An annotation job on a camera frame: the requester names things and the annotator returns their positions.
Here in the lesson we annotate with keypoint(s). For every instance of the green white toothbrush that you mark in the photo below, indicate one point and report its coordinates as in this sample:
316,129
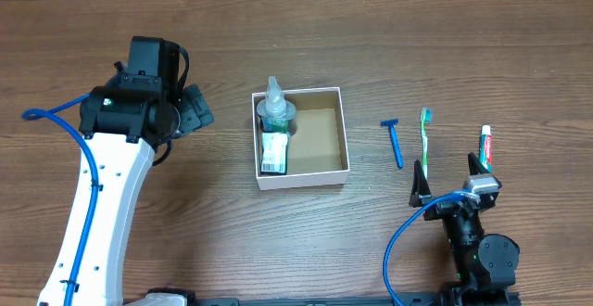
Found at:
426,116

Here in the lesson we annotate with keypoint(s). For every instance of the white red toothpaste tube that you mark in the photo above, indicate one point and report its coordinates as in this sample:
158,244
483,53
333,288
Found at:
485,154

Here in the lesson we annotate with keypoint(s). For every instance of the green white soap packet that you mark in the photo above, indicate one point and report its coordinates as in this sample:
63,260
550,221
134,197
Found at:
274,153

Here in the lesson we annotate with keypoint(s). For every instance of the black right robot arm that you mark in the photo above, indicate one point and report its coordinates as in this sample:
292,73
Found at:
485,263

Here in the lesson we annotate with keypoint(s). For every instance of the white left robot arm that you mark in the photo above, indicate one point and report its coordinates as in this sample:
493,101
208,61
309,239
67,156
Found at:
119,135

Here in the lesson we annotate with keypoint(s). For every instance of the blue disposable razor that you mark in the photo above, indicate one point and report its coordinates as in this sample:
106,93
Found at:
391,126

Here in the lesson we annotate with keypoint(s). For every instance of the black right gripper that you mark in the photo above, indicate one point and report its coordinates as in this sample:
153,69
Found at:
450,205

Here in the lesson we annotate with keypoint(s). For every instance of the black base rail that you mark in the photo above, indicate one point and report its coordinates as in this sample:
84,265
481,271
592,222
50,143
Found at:
407,298

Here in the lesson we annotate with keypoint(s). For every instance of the clear green-labelled bottle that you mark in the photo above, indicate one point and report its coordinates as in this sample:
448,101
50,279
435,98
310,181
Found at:
276,113

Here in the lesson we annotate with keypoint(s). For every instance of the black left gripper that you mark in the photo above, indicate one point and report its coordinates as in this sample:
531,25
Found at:
195,109

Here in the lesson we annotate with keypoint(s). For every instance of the white cardboard box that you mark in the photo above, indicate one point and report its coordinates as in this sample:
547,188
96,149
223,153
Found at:
317,151

